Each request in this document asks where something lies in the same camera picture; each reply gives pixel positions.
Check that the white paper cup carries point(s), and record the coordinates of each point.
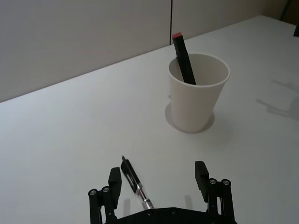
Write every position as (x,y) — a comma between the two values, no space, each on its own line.
(197,102)

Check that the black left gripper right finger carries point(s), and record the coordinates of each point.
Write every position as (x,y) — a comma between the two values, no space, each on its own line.
(202,182)

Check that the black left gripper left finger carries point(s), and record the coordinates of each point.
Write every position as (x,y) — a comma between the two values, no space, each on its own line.
(115,186)

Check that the black marker with red cap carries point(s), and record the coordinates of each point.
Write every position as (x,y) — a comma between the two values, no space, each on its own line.
(183,63)

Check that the black and clear pen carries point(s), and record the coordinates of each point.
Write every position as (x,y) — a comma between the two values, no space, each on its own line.
(135,183)

